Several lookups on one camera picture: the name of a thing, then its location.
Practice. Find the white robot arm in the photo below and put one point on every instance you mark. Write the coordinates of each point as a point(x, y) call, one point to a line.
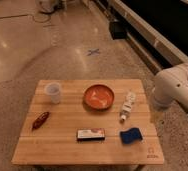
point(171, 84)

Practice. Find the blue sponge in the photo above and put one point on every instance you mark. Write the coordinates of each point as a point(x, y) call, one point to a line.
point(131, 135)

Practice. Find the red chili pepper toy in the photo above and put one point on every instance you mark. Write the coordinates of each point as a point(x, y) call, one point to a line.
point(40, 120)

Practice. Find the orange bowl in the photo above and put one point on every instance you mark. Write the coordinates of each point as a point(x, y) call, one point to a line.
point(99, 97)

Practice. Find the translucent plastic cup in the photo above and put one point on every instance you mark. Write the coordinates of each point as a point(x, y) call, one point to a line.
point(53, 90)

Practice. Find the white plastic bottle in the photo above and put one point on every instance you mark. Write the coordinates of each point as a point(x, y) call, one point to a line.
point(127, 106)

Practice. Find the black box on floor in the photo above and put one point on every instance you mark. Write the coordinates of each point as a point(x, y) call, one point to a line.
point(117, 31)

